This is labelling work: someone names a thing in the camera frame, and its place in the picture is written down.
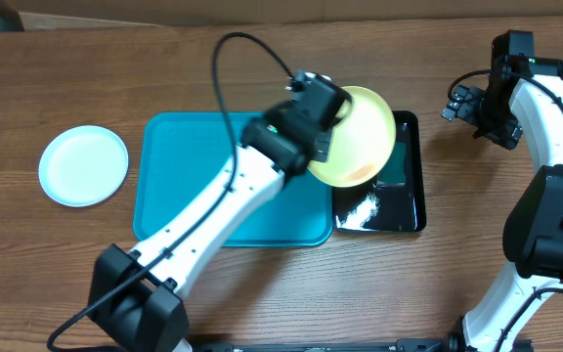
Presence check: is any teal plastic tray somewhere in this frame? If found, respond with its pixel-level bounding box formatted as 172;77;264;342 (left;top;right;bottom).
133;111;333;247

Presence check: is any cardboard panel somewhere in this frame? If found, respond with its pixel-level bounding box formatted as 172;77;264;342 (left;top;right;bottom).
0;0;563;30

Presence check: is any yellow plate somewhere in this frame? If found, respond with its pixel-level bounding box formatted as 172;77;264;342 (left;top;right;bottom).
308;86;396;188

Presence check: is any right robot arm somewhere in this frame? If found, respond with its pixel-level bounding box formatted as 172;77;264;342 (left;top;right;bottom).
441;30;563;352

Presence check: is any black plastic tray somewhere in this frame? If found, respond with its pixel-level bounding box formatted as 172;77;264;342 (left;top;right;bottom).
333;110;427;233

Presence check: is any green scouring sponge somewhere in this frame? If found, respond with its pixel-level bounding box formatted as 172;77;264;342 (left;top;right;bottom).
376;142;407;188

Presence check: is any light blue plate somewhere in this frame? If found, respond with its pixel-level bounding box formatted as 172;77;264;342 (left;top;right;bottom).
38;125;129;207

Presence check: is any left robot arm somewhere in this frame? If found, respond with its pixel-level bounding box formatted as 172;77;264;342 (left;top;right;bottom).
85;71;353;351

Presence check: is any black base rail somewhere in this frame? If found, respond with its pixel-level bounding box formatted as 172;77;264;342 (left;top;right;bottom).
188;336;535;352

